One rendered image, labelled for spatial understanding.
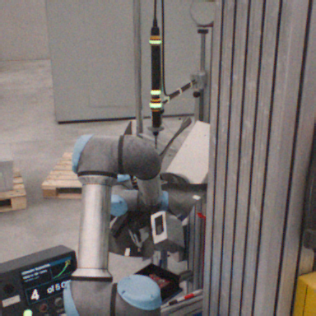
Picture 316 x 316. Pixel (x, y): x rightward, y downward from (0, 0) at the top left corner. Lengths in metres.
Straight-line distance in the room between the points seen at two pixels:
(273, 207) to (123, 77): 6.70
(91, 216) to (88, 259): 0.12
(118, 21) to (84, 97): 1.20
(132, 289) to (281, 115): 0.67
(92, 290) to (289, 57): 0.81
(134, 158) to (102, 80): 6.17
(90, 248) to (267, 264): 0.55
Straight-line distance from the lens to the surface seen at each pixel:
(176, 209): 1.95
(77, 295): 1.37
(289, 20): 0.86
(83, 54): 7.45
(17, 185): 5.08
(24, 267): 1.51
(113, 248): 2.12
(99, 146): 1.40
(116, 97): 7.60
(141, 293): 1.33
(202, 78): 2.56
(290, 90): 0.88
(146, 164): 1.41
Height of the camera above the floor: 2.03
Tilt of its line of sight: 24 degrees down
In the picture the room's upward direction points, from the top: straight up
